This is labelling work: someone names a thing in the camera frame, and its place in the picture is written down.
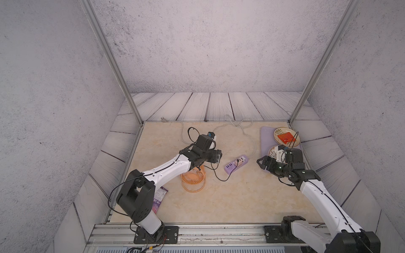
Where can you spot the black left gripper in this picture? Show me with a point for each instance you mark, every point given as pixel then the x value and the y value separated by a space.
pixel 216 155

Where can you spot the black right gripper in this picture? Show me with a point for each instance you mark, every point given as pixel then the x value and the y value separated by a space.
pixel 270 166

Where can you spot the purple power strip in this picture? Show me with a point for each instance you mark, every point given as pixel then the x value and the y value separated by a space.
pixel 236 164

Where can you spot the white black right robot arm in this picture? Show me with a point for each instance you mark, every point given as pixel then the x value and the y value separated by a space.
pixel 344 234

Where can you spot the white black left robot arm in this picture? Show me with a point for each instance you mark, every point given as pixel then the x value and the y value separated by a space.
pixel 136 196

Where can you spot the large orange-rimmed patterned plate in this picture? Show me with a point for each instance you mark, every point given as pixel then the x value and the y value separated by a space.
pixel 277 152

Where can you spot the lavender plastic tray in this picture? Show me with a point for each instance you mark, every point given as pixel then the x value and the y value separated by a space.
pixel 266 140

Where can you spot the small beige floral plate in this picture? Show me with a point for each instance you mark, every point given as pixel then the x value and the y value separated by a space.
pixel 281 130

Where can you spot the red snack packet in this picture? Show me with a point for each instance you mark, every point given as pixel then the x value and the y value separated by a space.
pixel 287 138

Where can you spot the purple snack packet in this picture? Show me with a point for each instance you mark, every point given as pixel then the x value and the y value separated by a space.
pixel 158 198

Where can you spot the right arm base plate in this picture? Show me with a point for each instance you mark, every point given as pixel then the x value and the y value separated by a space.
pixel 278 234

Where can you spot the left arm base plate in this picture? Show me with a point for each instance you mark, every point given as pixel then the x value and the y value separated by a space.
pixel 164 235

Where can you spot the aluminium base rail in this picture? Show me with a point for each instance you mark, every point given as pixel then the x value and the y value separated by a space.
pixel 193 238

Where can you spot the right aluminium frame post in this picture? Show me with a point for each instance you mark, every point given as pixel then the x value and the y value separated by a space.
pixel 328 52

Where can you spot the aluminium frame post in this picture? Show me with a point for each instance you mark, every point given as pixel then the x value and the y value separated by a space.
pixel 98 31
pixel 328 52

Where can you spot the left aluminium frame post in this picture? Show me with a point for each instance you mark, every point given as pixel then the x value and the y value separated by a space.
pixel 98 31

